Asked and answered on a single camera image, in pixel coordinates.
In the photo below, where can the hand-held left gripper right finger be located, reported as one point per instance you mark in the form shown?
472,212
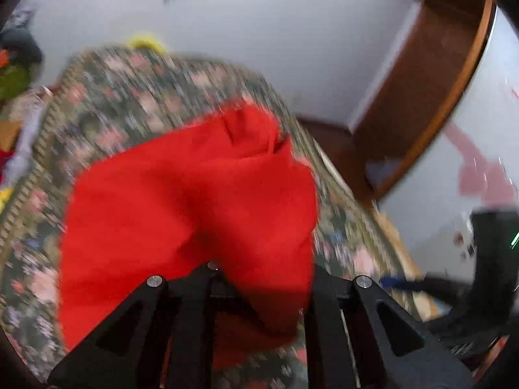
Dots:
324,304

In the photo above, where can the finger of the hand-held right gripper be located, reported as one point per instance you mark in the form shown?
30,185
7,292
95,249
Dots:
405,284

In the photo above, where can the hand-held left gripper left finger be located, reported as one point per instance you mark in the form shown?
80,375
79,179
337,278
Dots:
194,291

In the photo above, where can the red jacket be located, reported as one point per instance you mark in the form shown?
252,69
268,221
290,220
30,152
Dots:
182,194

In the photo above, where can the pale purple cloth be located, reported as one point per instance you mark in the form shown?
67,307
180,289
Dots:
383,172

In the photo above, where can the wooden door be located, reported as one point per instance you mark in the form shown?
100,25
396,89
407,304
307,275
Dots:
425,89

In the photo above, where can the floral blanket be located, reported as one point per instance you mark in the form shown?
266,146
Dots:
121,97

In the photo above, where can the yellow cushion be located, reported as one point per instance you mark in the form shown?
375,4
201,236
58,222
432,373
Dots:
146,45

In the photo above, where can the green cloth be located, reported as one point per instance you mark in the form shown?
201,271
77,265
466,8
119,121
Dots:
12,81

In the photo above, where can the grey cloth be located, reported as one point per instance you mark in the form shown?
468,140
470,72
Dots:
18,46

